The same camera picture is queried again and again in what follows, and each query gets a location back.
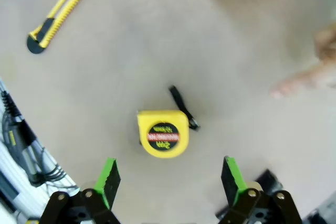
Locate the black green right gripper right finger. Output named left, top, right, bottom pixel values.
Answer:
left=215, top=156, right=303, bottom=224

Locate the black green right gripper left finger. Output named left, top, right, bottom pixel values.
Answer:
left=39, top=157, right=122, bottom=224

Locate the yellow tape measure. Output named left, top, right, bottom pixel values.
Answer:
left=136, top=85, right=202, bottom=159

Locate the person's left hand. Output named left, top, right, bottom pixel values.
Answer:
left=270, top=22, right=336, bottom=100

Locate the yellow utility knife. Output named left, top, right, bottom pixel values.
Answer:
left=26, top=0, right=102, bottom=55

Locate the black mounting bracket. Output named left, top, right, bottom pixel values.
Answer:
left=215, top=168, right=286, bottom=219

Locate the black cable bundle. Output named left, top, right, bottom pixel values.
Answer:
left=0, top=77, right=79, bottom=190

